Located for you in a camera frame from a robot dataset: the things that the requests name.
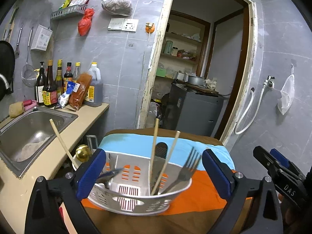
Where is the wooden shelf unit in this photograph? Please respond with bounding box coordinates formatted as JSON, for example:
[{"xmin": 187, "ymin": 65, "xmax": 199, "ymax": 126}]
[{"xmin": 156, "ymin": 10, "xmax": 211, "ymax": 79}]

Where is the white water hose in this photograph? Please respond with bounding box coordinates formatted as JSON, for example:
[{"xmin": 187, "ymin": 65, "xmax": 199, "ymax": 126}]
[{"xmin": 234, "ymin": 75, "xmax": 276, "ymax": 135}]

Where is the right hand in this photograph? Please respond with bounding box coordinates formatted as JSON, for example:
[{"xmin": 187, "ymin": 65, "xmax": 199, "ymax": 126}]
[{"xmin": 278, "ymin": 193, "xmax": 307, "ymax": 233}]

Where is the grey washing machine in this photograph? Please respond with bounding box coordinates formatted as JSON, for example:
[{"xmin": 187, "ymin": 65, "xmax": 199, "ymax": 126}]
[{"xmin": 162, "ymin": 83, "xmax": 224, "ymax": 136}]

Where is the wooden chopstick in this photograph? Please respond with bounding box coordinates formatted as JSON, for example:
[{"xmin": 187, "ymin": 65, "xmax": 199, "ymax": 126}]
[
  {"xmin": 149, "ymin": 118, "xmax": 159, "ymax": 195},
  {"xmin": 151, "ymin": 131, "xmax": 180, "ymax": 195},
  {"xmin": 49, "ymin": 119, "xmax": 79, "ymax": 169}
]

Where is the steel fork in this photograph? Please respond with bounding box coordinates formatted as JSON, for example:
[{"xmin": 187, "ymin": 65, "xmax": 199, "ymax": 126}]
[{"xmin": 162, "ymin": 147, "xmax": 201, "ymax": 194}]

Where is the dark soy sauce bottle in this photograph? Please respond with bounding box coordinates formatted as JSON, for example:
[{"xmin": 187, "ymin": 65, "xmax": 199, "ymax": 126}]
[{"xmin": 43, "ymin": 60, "xmax": 57, "ymax": 107}]

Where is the black wok pan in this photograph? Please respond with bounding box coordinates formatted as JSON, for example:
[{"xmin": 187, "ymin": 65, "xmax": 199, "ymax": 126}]
[{"xmin": 1, "ymin": 40, "xmax": 15, "ymax": 100}]

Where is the steel kitchen sink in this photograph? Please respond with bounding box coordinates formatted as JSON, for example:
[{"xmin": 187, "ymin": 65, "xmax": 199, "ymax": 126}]
[{"xmin": 1, "ymin": 106, "xmax": 78, "ymax": 178}]

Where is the steel pot on machine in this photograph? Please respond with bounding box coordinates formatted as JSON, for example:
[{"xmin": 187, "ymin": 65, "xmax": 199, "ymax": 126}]
[{"xmin": 187, "ymin": 75, "xmax": 205, "ymax": 86}]

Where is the large dark vinegar jug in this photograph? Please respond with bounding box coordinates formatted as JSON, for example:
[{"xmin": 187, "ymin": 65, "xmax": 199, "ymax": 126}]
[{"xmin": 84, "ymin": 62, "xmax": 103, "ymax": 107}]

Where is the grey wall shelf rack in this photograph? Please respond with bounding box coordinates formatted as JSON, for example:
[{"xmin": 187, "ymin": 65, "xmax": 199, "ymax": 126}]
[{"xmin": 50, "ymin": 4, "xmax": 88, "ymax": 21}]

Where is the hanging bag of dried goods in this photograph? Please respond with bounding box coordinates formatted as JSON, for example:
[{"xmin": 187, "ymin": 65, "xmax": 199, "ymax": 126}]
[{"xmin": 101, "ymin": 0, "xmax": 133, "ymax": 17}]

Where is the wall power socket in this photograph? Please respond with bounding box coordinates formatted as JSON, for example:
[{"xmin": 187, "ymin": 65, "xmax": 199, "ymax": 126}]
[{"xmin": 107, "ymin": 18, "xmax": 139, "ymax": 32}]

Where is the red plastic bag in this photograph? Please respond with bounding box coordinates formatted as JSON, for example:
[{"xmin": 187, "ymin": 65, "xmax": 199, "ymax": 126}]
[{"xmin": 78, "ymin": 8, "xmax": 95, "ymax": 36}]

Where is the wooden chopstick in basket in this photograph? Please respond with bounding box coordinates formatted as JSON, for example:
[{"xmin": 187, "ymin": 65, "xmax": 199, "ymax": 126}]
[{"xmin": 49, "ymin": 119, "xmax": 79, "ymax": 169}]

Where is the striped blue orange brown cloth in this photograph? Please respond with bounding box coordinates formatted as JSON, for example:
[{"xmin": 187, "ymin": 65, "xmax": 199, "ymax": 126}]
[{"xmin": 80, "ymin": 126, "xmax": 254, "ymax": 234}]

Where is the orange spice packet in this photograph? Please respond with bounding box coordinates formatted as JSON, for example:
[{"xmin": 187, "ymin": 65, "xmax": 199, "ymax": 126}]
[{"xmin": 69, "ymin": 72, "xmax": 92, "ymax": 110}]

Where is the metal strainer hanging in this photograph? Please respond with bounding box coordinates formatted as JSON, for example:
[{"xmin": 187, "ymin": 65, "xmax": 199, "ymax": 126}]
[{"xmin": 21, "ymin": 27, "xmax": 36, "ymax": 88}]

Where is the white mesh bag on wall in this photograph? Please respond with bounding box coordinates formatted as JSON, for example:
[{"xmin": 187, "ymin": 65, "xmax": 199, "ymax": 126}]
[{"xmin": 277, "ymin": 63, "xmax": 295, "ymax": 115}]

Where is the steel spoon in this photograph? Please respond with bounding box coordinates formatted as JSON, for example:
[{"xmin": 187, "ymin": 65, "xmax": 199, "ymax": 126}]
[{"xmin": 95, "ymin": 168, "xmax": 124, "ymax": 184}]

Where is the white plastic utensil basket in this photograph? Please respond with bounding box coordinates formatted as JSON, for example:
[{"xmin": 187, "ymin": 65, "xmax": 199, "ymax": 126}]
[{"xmin": 88, "ymin": 151, "xmax": 192, "ymax": 216}]

